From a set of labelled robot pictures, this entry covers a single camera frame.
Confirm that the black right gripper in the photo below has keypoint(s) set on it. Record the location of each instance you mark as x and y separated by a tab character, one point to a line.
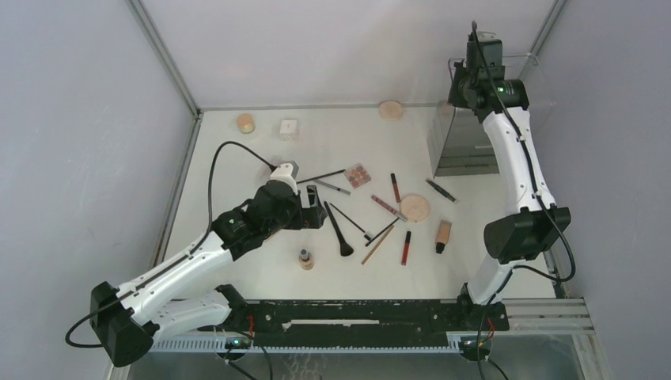
454	99

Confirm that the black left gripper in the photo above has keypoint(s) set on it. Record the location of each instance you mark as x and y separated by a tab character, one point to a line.
312	217

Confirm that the clear acrylic makeup organizer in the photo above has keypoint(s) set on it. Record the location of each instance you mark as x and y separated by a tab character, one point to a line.
457	144

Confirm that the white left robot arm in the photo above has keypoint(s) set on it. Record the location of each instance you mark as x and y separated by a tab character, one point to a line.
130	318

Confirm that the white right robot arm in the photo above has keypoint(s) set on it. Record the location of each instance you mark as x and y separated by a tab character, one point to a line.
533	222

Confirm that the checkered eyeliner pencil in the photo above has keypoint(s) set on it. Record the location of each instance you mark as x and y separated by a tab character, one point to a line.
332	187

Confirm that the peach foundation bottle silver pump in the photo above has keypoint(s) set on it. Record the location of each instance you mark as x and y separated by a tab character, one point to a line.
306	259

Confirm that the large black powder brush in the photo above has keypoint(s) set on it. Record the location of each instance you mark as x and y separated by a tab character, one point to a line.
345	250

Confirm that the thin black angled brush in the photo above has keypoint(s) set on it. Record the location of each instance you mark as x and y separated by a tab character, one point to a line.
366	234

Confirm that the nine-pan eyeshadow palette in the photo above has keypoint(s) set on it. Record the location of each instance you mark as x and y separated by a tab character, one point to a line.
357	176

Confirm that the red glitter lip gloss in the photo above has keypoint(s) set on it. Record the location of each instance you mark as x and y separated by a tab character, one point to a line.
389	208

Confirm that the gold slim pencil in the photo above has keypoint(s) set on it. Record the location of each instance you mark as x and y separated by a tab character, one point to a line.
380	240

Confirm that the black slim liner brush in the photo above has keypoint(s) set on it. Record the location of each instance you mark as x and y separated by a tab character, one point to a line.
383	231

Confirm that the round beige sponge far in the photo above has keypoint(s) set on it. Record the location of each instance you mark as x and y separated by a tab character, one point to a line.
391	110

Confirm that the orange-red lip gloss tube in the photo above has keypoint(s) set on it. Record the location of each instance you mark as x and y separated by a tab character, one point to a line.
395	187

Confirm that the white cube box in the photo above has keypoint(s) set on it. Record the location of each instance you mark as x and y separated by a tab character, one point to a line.
288	130

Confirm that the red black liquid lipstick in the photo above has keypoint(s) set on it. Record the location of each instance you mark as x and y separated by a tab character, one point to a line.
405	253

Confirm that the round beige powder puff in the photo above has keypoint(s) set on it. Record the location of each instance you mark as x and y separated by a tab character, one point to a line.
414	208

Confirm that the dark green lipstick pencil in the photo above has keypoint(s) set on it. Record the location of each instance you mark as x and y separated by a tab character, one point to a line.
442	191

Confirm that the round tan jar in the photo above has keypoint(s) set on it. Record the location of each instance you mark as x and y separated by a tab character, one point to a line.
246	123

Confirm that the beige foundation bottle black cap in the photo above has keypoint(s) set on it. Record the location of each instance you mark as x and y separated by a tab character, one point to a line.
442	237

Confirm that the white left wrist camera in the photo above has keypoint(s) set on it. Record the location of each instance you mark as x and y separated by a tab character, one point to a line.
285	172

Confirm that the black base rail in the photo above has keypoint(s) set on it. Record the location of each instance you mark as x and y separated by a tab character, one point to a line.
414	323

